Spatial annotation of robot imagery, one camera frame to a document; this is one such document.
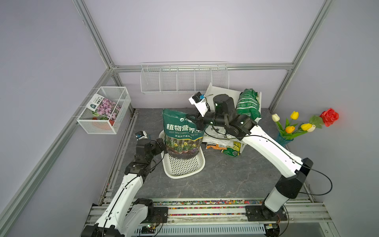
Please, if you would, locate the white wire wall rack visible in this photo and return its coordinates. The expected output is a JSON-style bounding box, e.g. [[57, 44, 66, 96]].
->
[[140, 61, 230, 94]]

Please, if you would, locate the white fertilizer bag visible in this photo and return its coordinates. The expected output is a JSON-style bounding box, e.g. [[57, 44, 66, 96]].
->
[[203, 126, 242, 147]]

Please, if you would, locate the colourful pebble strip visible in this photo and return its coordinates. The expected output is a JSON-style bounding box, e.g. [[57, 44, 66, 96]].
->
[[154, 199, 263, 217]]

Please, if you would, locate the yellow tulip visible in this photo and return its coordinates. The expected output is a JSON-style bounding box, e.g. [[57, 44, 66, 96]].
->
[[301, 123, 313, 131], [290, 111, 299, 120]]

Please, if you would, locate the white artificial tulip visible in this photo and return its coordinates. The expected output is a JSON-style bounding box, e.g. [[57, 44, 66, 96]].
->
[[271, 114, 280, 122]]

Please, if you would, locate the large dark green soil bag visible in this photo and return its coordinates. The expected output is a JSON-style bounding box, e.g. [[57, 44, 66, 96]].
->
[[162, 109, 204, 160]]

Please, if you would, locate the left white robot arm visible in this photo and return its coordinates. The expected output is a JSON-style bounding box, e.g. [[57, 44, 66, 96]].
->
[[81, 137, 166, 237]]

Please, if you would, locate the white two-tier shelf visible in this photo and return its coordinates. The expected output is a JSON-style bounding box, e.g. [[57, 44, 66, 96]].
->
[[205, 83, 246, 154]]

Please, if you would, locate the yellow tulip right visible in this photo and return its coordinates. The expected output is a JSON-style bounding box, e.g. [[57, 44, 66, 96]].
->
[[301, 123, 313, 131]]

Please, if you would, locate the yellow green small bag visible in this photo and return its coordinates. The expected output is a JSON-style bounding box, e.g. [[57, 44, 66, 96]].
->
[[222, 142, 241, 157]]

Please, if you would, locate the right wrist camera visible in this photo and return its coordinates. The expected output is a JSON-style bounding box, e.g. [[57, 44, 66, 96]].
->
[[189, 92, 209, 117]]

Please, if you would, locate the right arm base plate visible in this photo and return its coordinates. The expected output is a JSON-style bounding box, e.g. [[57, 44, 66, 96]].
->
[[245, 205, 288, 222]]

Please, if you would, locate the white wire cube basket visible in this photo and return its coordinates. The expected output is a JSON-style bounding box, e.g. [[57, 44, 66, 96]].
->
[[77, 87, 131, 135]]

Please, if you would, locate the purple flower seed packet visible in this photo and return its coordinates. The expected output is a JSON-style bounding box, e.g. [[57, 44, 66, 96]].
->
[[86, 93, 121, 121]]

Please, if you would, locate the green and white soil bag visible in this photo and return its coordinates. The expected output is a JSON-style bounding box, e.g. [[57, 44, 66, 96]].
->
[[236, 88, 262, 123]]

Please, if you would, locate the white perforated plastic basket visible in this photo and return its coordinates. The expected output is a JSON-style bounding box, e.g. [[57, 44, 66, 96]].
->
[[159, 131, 205, 179]]

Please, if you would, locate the red artificial rose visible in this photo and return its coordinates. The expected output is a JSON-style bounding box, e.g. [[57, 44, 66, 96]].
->
[[320, 108, 339, 127]]

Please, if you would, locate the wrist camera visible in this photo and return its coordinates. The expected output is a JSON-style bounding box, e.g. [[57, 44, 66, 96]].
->
[[189, 92, 209, 117], [135, 131, 151, 141]]

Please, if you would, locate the orange artificial tulip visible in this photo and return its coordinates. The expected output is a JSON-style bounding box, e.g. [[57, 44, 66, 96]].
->
[[285, 126, 296, 134]]

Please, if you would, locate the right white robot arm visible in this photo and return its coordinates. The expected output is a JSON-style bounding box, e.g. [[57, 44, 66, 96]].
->
[[188, 92, 313, 219]]

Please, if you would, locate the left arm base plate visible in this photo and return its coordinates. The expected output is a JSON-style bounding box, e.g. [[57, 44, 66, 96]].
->
[[141, 207, 169, 224]]

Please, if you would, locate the orange white small bag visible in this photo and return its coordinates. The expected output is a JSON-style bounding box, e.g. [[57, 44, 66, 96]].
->
[[206, 143, 227, 150]]

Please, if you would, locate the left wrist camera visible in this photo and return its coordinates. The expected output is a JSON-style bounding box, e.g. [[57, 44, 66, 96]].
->
[[135, 131, 151, 141]]

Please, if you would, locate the yellow tulip upper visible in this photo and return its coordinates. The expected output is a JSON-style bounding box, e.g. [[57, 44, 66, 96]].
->
[[290, 111, 299, 120]]

